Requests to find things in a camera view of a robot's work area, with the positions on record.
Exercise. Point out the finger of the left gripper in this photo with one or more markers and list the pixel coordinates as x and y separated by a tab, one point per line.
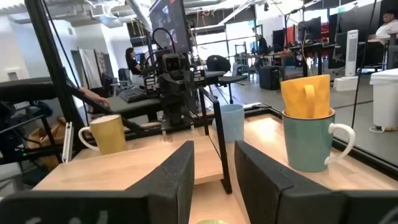
183	109
168	109

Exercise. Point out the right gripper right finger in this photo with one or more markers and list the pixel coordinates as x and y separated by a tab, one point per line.
270	193

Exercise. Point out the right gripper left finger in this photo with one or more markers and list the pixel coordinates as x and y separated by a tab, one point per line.
168	193

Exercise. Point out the light blue faceted mug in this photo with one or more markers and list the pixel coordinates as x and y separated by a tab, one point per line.
234	123

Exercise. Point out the grey mug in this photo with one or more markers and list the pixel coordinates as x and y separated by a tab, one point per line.
306	146

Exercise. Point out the white mug tan interior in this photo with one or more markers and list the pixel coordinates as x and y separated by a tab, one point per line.
109	137

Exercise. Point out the yellow faceted mug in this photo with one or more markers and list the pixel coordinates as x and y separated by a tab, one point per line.
295	96

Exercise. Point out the person's forearm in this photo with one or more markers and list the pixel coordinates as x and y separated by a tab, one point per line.
96	97

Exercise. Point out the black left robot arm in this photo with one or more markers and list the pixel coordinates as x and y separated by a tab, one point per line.
152	70

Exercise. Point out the black keyboard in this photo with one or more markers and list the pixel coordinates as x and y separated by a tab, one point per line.
132	95

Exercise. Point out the black office chair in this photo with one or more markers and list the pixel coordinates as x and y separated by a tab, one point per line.
217	63

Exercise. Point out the person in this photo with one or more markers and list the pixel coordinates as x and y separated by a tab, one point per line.
262	46
133	63
387	29

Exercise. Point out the grey office chair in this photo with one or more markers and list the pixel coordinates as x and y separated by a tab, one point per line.
123	76

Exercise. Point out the large dark monitor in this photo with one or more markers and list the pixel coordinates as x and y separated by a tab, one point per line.
169	21

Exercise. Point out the white leaning board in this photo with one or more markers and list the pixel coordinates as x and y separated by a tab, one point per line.
90	70

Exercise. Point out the black cabinet box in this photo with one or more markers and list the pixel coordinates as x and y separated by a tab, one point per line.
270	77

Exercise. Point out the black side desk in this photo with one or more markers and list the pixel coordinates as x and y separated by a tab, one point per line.
25	90

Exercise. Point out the white bin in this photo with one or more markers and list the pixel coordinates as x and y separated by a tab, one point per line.
385	99

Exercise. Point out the black labelled robot equipment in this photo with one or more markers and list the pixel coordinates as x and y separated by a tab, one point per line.
18	124

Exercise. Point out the white tower fan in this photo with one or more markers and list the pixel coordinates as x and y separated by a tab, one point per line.
352	53

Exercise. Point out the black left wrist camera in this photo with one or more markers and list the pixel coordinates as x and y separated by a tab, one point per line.
172	63

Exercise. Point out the white frame bracket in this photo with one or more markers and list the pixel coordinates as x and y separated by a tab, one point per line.
67	143

